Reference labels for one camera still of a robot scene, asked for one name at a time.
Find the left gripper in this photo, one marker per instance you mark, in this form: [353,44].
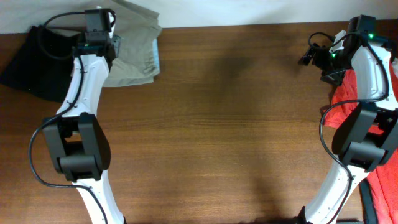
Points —
[114,37]

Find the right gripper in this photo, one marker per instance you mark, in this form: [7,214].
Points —
[321,51]

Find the khaki shorts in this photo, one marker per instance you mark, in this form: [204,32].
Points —
[138,28]

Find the red printed t-shirt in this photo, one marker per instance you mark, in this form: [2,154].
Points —
[382,181]

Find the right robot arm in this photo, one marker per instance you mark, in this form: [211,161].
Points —
[367,138]

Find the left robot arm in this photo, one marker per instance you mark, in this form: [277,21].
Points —
[77,145]

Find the folded black garment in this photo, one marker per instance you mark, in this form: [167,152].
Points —
[34,72]

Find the white garment at edge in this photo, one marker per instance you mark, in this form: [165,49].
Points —
[394,67]

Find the dark garment under pile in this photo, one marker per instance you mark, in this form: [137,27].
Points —
[368,202]

